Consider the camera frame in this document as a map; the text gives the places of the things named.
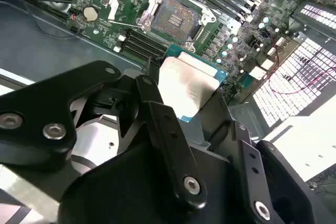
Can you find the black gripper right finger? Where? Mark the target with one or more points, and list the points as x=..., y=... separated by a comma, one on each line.
x=252, y=171

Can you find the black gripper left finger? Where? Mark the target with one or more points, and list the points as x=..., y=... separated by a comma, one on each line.
x=39, y=108

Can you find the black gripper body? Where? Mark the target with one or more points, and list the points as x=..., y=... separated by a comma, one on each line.
x=126, y=195

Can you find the silver CPU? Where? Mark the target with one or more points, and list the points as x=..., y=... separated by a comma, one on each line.
x=183, y=82

